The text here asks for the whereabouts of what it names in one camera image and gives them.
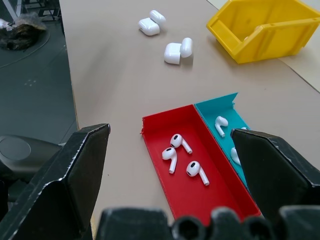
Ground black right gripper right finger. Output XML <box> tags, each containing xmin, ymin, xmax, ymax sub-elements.
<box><xmin>230</xmin><ymin>128</ymin><xmax>320</xmax><ymax>221</ymax></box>

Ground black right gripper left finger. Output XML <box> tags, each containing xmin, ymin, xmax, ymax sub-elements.
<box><xmin>0</xmin><ymin>123</ymin><xmax>112</xmax><ymax>240</ymax></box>

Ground yellow plastic bin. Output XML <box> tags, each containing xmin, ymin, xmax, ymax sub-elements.
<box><xmin>206</xmin><ymin>0</ymin><xmax>320</xmax><ymax>65</ymax></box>

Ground white earbud charging case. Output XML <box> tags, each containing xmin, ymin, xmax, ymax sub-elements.
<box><xmin>137</xmin><ymin>9</ymin><xmax>167</xmax><ymax>37</ymax></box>
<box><xmin>163</xmin><ymin>37</ymin><xmax>194</xmax><ymax>65</ymax></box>

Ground white earbud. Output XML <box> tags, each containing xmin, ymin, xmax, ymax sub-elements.
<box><xmin>161</xmin><ymin>147</ymin><xmax>178</xmax><ymax>175</ymax></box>
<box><xmin>214</xmin><ymin>115</ymin><xmax>229</xmax><ymax>138</ymax></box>
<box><xmin>230</xmin><ymin>147</ymin><xmax>242</xmax><ymax>167</ymax></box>
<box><xmin>170</xmin><ymin>133</ymin><xmax>193</xmax><ymax>155</ymax></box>
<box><xmin>186</xmin><ymin>160</ymin><xmax>210</xmax><ymax>187</ymax></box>

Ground dark grey robot body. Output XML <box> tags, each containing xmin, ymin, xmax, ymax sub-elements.
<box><xmin>0</xmin><ymin>134</ymin><xmax>66</xmax><ymax>203</ymax></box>

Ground teal plastic tray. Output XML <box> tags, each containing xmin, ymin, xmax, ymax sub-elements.
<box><xmin>194</xmin><ymin>92</ymin><xmax>252</xmax><ymax>192</ymax></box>

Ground red plastic tray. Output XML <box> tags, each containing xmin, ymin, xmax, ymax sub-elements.
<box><xmin>139</xmin><ymin>104</ymin><xmax>261</xmax><ymax>221</ymax></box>

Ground dark crumpled bag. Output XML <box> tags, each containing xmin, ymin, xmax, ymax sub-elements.
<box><xmin>0</xmin><ymin>12</ymin><xmax>48</xmax><ymax>51</ymax></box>

